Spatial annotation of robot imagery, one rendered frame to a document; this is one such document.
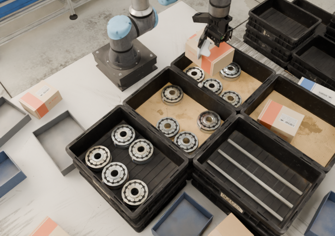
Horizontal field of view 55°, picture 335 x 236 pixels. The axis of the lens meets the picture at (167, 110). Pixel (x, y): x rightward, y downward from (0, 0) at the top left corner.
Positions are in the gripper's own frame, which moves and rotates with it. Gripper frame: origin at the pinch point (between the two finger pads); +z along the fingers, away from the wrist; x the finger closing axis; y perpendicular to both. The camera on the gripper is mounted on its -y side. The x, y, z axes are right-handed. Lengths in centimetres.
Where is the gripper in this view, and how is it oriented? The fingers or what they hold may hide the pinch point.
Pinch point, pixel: (209, 49)
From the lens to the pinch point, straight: 134.6
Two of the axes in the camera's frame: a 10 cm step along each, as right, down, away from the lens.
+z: 0.2, 5.7, 8.2
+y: 6.6, 6.1, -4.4
